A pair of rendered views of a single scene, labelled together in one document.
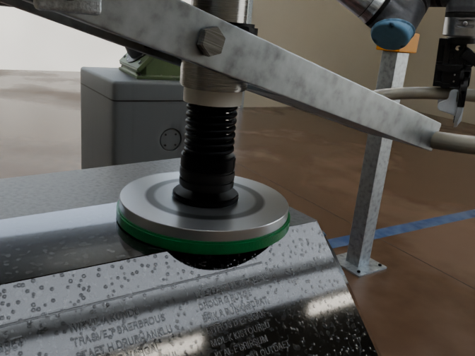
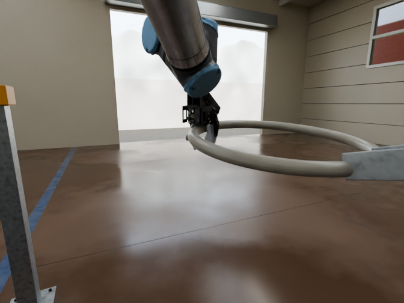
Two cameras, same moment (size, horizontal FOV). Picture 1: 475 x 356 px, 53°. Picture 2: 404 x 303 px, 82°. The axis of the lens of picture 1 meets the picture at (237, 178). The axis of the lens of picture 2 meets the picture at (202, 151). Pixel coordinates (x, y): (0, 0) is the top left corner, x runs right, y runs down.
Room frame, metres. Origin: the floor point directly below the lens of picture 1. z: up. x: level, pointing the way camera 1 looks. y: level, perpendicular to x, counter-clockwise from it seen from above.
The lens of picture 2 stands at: (1.08, 0.20, 1.01)
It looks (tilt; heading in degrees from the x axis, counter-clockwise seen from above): 12 degrees down; 280
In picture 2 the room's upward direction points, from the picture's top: straight up
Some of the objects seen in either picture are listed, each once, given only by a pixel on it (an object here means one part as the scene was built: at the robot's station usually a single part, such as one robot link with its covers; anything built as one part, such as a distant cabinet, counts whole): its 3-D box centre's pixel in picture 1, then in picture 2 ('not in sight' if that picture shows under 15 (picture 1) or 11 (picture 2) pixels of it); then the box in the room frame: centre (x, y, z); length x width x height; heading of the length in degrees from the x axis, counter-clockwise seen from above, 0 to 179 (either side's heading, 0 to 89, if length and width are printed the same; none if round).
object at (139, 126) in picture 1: (146, 186); not in sight; (1.74, 0.35, 0.43); 0.50 x 0.50 x 0.85; 33
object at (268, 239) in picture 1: (204, 203); not in sight; (0.57, 0.04, 0.82); 0.22 x 0.22 x 0.04
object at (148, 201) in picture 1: (205, 200); not in sight; (0.57, 0.04, 0.83); 0.21 x 0.21 x 0.01
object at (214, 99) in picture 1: (213, 87); not in sight; (0.57, 0.04, 0.97); 0.07 x 0.07 x 0.04
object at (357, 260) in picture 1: (377, 155); (12, 207); (2.10, -0.62, 0.54); 0.20 x 0.20 x 1.09; 36
